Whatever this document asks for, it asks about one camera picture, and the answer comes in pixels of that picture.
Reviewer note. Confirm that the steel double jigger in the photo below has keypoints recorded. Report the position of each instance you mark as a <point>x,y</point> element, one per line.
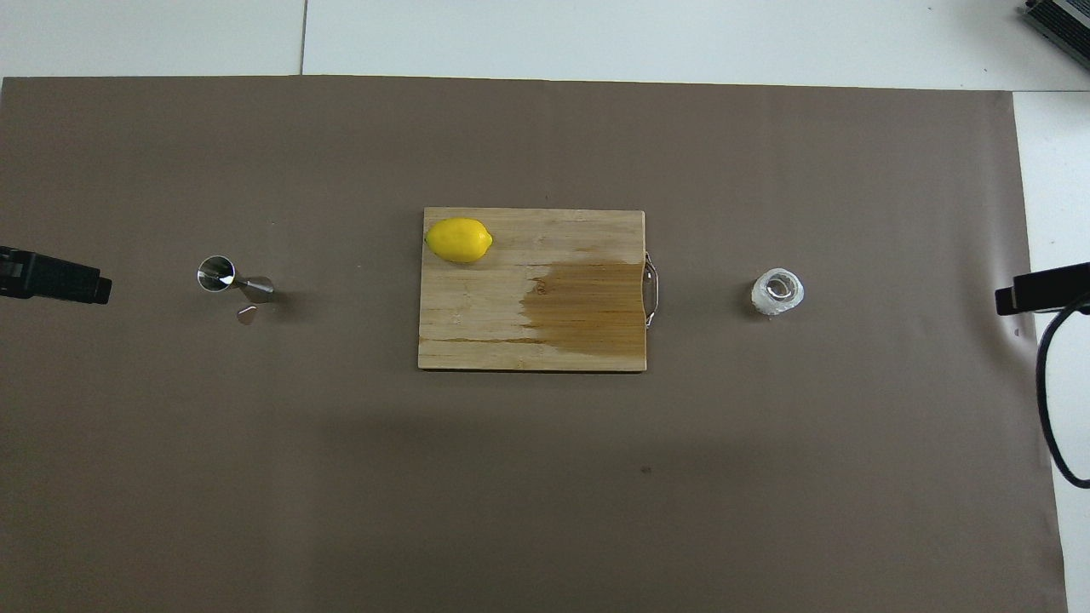
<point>217,273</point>

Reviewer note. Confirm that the grey ribbed metal device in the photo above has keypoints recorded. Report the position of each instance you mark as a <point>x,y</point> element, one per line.
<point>1064,25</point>

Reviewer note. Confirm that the brown paper table mat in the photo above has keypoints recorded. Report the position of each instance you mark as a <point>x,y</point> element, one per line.
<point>255,468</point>

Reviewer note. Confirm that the yellow lemon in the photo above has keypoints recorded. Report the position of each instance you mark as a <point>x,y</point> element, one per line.
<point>460,240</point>

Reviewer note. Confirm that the wooden cutting board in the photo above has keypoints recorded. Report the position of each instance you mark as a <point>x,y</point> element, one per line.
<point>511,298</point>

